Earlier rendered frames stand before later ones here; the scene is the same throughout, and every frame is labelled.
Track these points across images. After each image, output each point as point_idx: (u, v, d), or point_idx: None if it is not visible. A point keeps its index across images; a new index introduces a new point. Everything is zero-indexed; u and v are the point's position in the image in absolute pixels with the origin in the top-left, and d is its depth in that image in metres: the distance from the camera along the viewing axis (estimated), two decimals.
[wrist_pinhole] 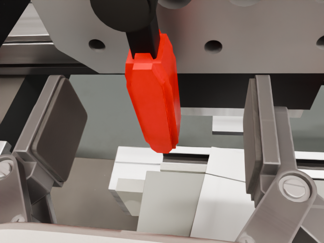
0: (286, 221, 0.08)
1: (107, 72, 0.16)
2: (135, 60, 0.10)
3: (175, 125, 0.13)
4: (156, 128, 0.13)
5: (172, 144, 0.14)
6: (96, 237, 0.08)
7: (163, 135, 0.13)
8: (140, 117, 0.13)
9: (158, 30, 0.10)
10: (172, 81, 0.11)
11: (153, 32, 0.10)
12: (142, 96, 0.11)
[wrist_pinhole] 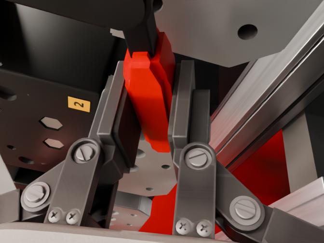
0: (204, 188, 0.09)
1: (287, 44, 0.13)
2: (133, 59, 0.10)
3: None
4: (156, 128, 0.13)
5: None
6: (96, 237, 0.08)
7: (164, 134, 0.13)
8: (140, 116, 0.13)
9: (155, 28, 0.10)
10: (171, 80, 0.11)
11: (151, 30, 0.10)
12: (141, 95, 0.11)
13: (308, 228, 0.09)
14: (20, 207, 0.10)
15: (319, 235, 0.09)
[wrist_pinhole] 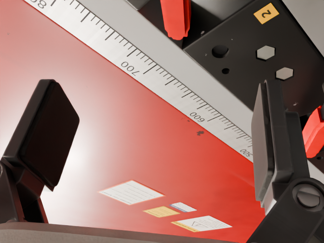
0: (297, 230, 0.08)
1: None
2: None
3: (188, 8, 0.18)
4: (174, 10, 0.18)
5: (185, 30, 0.19)
6: (96, 237, 0.08)
7: (179, 17, 0.18)
8: (162, 2, 0.18)
9: None
10: None
11: None
12: None
13: None
14: None
15: None
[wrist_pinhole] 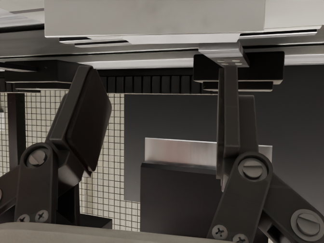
0: (250, 201, 0.09)
1: None
2: None
3: None
4: None
5: None
6: (96, 237, 0.08)
7: None
8: None
9: None
10: None
11: None
12: None
13: None
14: None
15: None
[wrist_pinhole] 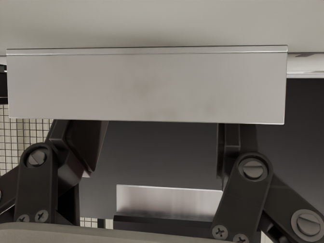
0: (251, 201, 0.09)
1: None
2: None
3: None
4: None
5: None
6: (96, 237, 0.08)
7: None
8: None
9: None
10: None
11: None
12: None
13: None
14: None
15: None
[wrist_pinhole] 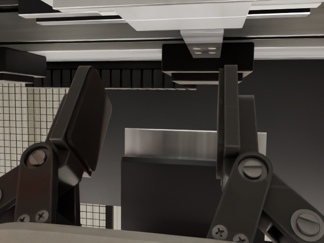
0: (250, 201, 0.09)
1: None
2: None
3: None
4: None
5: None
6: (96, 237, 0.08)
7: None
8: None
9: None
10: None
11: None
12: None
13: None
14: None
15: None
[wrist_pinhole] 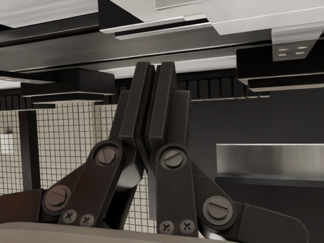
0: (182, 187, 0.09)
1: None
2: None
3: None
4: None
5: None
6: (96, 237, 0.08)
7: None
8: None
9: None
10: None
11: None
12: None
13: (279, 218, 0.09)
14: (41, 208, 0.10)
15: (290, 223, 0.09)
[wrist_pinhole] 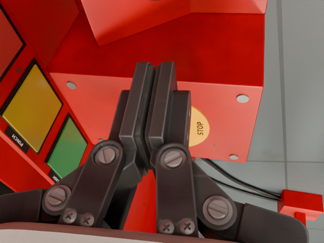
0: (182, 187, 0.09)
1: None
2: None
3: None
4: None
5: None
6: (96, 237, 0.08)
7: None
8: None
9: None
10: None
11: None
12: None
13: (279, 218, 0.09)
14: (41, 208, 0.10)
15: (290, 223, 0.09)
